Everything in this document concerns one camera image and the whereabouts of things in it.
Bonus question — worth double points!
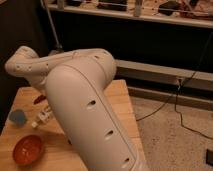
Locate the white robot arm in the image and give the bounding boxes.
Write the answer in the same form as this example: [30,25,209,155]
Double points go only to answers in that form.
[5,46,150,171]

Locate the orange ceramic bowl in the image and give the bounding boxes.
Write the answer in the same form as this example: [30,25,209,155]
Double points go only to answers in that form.
[12,135,44,166]

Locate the metal pole stand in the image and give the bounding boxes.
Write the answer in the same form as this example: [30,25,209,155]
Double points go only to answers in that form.
[41,0,63,55]

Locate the white tube with cap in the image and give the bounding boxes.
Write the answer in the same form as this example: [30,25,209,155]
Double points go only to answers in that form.
[31,106,53,129]

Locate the wooden table top board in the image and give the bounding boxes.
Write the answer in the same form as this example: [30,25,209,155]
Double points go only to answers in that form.
[0,80,145,171]

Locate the white shelf with clutter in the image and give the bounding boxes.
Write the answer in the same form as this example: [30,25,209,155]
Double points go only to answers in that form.
[40,0,213,29]

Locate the black cable on floor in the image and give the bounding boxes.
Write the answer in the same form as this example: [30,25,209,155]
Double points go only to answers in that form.
[135,31,213,142]

